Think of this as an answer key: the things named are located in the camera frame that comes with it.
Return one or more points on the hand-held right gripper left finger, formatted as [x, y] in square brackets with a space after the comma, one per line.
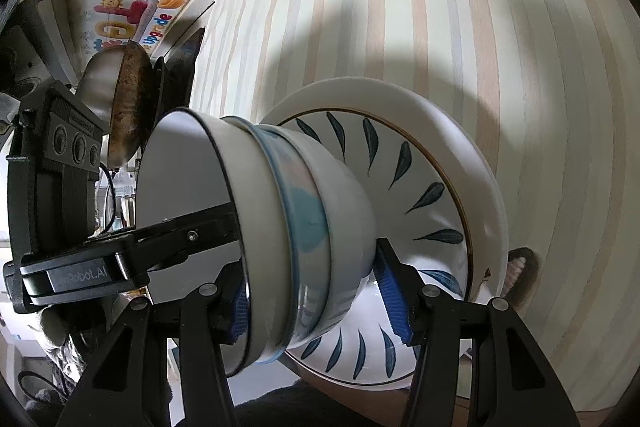
[241, 307]

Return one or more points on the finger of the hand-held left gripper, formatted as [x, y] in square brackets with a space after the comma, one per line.
[190, 234]

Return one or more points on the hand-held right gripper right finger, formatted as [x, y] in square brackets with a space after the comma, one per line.
[392, 294]

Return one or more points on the white bowl dark rim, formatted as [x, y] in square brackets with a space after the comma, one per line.
[180, 167]

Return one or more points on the white floral bowl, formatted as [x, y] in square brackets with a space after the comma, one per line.
[350, 217]

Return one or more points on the white polka dot bowl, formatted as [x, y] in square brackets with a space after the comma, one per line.
[305, 227]

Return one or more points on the white plate blue leaf pattern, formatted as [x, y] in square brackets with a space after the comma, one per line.
[415, 177]

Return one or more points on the white floral plate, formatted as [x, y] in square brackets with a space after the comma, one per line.
[450, 127]

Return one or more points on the steel wok with lid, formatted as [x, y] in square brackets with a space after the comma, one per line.
[127, 102]

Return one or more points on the black gas stove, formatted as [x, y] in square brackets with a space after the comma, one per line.
[180, 72]

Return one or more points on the colourful wall sticker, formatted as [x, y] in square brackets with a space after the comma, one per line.
[135, 7]

